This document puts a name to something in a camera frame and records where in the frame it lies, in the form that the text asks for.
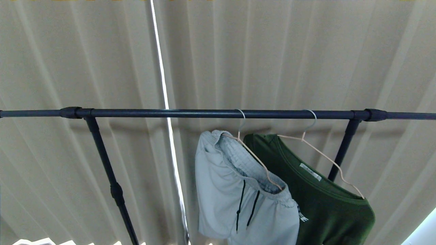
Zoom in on pink clothes hanger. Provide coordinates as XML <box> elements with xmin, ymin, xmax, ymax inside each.
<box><xmin>221</xmin><ymin>109</ymin><xmax>284</xmax><ymax>192</ymax></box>
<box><xmin>278</xmin><ymin>109</ymin><xmax>365</xmax><ymax>199</ymax></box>

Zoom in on pale grey shorts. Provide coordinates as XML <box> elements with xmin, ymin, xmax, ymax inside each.
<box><xmin>195</xmin><ymin>130</ymin><xmax>300</xmax><ymax>245</ymax></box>

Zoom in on green garment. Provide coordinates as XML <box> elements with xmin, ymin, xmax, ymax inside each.
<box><xmin>243</xmin><ymin>133</ymin><xmax>376</xmax><ymax>245</ymax></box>

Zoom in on black clothes rack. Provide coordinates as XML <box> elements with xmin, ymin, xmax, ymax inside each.
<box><xmin>0</xmin><ymin>107</ymin><xmax>436</xmax><ymax>245</ymax></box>

